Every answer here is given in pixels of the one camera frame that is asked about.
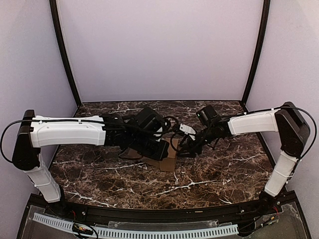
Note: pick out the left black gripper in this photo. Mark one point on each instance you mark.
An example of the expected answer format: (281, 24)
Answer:
(161, 153)

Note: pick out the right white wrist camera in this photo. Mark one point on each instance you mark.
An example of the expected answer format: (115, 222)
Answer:
(187, 130)

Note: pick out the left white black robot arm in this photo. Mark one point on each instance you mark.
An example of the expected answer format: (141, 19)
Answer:
(141, 132)

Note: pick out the black frame post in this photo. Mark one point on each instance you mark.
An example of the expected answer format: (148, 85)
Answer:
(257, 52)
(63, 52)

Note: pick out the black front rail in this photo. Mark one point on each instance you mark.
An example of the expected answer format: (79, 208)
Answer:
(237, 213)

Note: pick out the white slotted cable duct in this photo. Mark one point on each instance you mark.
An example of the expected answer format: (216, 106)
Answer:
(117, 230)

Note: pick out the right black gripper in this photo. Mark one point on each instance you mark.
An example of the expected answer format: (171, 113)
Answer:
(188, 147)

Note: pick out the left black frame post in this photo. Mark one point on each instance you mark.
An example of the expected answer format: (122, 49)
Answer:
(63, 52)

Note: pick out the brown cardboard box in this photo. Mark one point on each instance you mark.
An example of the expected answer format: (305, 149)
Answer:
(168, 164)

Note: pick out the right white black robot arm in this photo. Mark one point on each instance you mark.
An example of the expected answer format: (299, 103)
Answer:
(286, 121)

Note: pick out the right black frame post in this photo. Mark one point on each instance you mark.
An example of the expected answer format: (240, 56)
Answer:
(257, 52)

